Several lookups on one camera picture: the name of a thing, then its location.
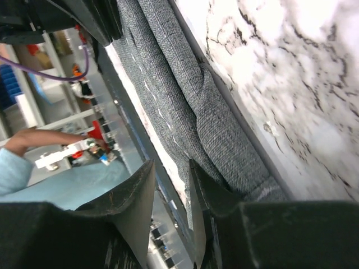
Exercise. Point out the penguin toy in background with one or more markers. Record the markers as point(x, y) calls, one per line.
point(81, 88)

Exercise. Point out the person's forearm in background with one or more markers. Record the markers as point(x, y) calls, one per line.
point(15, 169)

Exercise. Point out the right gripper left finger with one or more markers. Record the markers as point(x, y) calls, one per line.
point(111, 231)

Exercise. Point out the blue bins in background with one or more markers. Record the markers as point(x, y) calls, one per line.
point(9, 87)

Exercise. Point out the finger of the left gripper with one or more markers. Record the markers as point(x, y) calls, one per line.
point(100, 18)

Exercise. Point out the grey cloth napkin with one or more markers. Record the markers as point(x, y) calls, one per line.
point(177, 96)

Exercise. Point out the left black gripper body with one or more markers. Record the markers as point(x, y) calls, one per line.
point(25, 22)

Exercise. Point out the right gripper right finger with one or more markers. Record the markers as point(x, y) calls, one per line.
point(229, 233)

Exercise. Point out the red box in background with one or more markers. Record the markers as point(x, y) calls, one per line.
point(97, 134)

